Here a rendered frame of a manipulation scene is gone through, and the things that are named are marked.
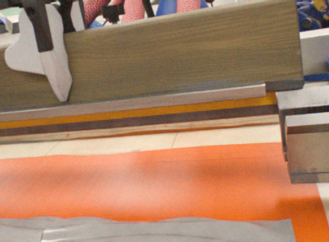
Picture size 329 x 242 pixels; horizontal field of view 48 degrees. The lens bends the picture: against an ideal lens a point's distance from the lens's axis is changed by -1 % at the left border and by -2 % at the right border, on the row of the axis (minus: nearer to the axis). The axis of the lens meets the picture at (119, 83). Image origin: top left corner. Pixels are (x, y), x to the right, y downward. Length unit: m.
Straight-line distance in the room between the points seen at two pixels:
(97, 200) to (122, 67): 0.12
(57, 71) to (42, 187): 0.13
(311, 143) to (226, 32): 0.11
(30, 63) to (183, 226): 0.19
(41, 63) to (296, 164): 0.22
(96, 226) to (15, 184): 0.15
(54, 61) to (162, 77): 0.10
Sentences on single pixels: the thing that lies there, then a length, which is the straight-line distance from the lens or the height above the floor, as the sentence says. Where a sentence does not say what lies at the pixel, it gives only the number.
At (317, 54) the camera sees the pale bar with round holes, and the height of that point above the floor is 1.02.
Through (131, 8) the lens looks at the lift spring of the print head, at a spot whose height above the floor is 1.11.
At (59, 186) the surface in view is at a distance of 0.39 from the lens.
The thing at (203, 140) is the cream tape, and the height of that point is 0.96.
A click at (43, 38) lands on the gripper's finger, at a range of 0.32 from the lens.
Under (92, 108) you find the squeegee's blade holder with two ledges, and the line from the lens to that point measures 0.34.
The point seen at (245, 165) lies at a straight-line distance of 0.37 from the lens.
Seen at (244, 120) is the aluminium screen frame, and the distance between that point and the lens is 0.46.
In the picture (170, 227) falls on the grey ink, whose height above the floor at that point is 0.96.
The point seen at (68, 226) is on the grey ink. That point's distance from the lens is 0.30.
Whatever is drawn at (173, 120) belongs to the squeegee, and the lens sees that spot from 0.34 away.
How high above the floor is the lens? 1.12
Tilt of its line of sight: 11 degrees down
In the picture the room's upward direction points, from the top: 11 degrees counter-clockwise
